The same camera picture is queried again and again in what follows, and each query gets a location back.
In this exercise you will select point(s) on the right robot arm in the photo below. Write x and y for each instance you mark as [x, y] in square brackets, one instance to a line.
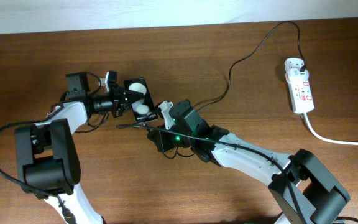
[302, 186]

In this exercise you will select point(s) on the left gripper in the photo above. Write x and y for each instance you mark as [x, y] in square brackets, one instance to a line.
[119, 95]

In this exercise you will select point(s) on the black smartphone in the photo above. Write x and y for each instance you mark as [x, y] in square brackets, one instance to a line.
[144, 108]

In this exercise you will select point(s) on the white USB charger adapter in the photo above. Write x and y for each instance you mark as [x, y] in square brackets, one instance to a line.
[294, 66]

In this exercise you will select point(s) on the white power strip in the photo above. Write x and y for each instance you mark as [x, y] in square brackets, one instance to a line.
[300, 91]

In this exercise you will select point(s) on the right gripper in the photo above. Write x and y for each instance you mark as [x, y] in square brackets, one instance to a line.
[163, 141]

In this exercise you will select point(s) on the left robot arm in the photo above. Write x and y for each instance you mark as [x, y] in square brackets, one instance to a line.
[45, 150]

